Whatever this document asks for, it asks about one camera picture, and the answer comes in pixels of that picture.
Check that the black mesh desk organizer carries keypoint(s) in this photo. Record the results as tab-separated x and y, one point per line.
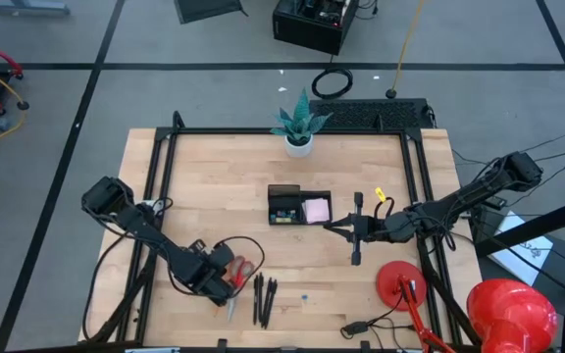
282	196

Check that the black perforated computer case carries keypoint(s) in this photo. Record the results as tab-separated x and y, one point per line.
366	114

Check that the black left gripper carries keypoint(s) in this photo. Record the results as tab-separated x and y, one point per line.
214	279

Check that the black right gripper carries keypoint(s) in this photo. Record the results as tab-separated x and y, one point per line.
375	228

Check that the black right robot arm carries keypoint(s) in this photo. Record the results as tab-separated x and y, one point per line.
469	201

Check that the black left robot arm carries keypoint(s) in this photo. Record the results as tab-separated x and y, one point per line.
150	235

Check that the black floor mat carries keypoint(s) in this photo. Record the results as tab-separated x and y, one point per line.
209	10

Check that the black diagonal beam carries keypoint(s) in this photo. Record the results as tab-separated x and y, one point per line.
532	230

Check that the grey metal stand foot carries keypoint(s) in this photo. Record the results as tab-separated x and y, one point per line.
25	7

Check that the black table clamp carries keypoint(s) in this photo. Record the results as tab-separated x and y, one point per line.
178	120

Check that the black pen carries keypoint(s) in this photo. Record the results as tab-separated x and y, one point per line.
271	301
256	299
261	299
266	304

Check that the black edge bracket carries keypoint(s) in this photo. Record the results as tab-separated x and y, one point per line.
221	343
364	344

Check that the black aluminium table frame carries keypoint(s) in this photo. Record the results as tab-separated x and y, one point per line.
282	131

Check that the pink sticky note pad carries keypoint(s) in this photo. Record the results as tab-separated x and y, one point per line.
317	211

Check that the open black computer tower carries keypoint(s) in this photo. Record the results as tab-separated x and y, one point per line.
312	29

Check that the snake plant in white pot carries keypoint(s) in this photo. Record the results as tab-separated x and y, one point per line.
299	130

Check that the red desk lamp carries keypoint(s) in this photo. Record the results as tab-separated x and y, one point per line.
400	284

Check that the white printed box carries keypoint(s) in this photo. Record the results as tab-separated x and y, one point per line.
523	255

